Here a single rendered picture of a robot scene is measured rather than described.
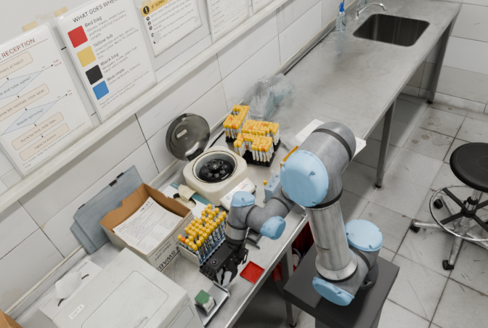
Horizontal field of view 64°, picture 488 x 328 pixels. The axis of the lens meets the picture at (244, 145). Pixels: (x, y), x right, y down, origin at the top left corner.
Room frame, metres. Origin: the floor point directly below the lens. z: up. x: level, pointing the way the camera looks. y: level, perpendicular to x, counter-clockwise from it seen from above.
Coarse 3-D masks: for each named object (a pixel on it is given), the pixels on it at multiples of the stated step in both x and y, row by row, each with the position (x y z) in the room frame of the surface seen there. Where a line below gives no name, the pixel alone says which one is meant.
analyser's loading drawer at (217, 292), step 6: (216, 282) 0.70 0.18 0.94; (216, 288) 0.69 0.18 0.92; (222, 288) 0.68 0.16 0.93; (210, 294) 0.67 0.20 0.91; (216, 294) 0.67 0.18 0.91; (222, 294) 0.66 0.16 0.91; (228, 294) 0.66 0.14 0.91; (216, 300) 0.65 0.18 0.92; (222, 300) 0.64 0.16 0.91; (198, 306) 0.62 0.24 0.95; (216, 306) 0.62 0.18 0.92; (198, 312) 0.62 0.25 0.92; (204, 312) 0.60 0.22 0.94; (210, 312) 0.60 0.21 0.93; (204, 318) 0.59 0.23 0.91; (210, 318) 0.59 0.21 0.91; (204, 324) 0.57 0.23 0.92
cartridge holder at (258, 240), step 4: (248, 228) 0.94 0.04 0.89; (248, 232) 0.91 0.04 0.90; (252, 232) 0.91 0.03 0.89; (256, 232) 0.91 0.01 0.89; (248, 236) 0.90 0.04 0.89; (252, 236) 0.90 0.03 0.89; (256, 236) 0.89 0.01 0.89; (260, 236) 0.88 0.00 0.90; (248, 240) 0.88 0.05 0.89; (252, 240) 0.87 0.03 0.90; (256, 240) 0.86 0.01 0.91; (260, 240) 0.87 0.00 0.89; (264, 240) 0.87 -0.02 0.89; (252, 244) 0.87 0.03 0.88; (256, 244) 0.86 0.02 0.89; (260, 244) 0.85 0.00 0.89
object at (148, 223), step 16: (144, 192) 1.14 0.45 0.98; (160, 192) 1.09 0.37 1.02; (128, 208) 1.08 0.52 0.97; (144, 208) 1.09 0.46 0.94; (160, 208) 1.08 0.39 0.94; (176, 208) 1.03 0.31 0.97; (112, 224) 1.01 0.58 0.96; (128, 224) 1.02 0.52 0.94; (144, 224) 1.01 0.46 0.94; (160, 224) 0.99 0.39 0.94; (176, 224) 0.98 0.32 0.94; (112, 240) 0.97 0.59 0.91; (128, 240) 0.94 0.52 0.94; (144, 240) 0.93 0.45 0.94; (160, 240) 0.92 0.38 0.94; (176, 240) 0.89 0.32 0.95; (144, 256) 0.81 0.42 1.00; (160, 256) 0.83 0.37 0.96; (176, 256) 0.87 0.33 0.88; (160, 272) 0.81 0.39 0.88
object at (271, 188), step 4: (276, 176) 1.11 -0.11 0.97; (272, 180) 1.09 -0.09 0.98; (276, 180) 1.09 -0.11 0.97; (268, 184) 1.07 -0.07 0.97; (272, 184) 1.07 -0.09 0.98; (276, 184) 1.07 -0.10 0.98; (280, 184) 1.09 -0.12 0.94; (264, 188) 1.06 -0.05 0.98; (268, 188) 1.05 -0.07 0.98; (272, 188) 1.05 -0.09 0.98; (276, 188) 1.06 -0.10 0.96; (264, 192) 1.06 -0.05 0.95; (268, 192) 1.05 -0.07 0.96; (272, 192) 1.03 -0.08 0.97; (268, 196) 1.05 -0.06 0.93; (264, 200) 1.07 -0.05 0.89; (268, 200) 1.05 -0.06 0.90
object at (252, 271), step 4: (248, 264) 0.78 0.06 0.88; (252, 264) 0.78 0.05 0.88; (256, 264) 0.77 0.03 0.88; (244, 268) 0.77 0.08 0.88; (248, 268) 0.77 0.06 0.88; (252, 268) 0.76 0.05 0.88; (256, 268) 0.76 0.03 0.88; (260, 268) 0.76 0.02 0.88; (240, 272) 0.75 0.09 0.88; (244, 272) 0.75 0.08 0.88; (248, 272) 0.75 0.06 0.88; (252, 272) 0.75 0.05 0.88; (256, 272) 0.75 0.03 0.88; (260, 272) 0.74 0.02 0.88; (244, 276) 0.73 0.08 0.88; (248, 276) 0.73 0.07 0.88; (252, 276) 0.73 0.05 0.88; (256, 276) 0.73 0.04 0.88; (248, 280) 0.72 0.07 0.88; (252, 280) 0.72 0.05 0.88; (256, 280) 0.71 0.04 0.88
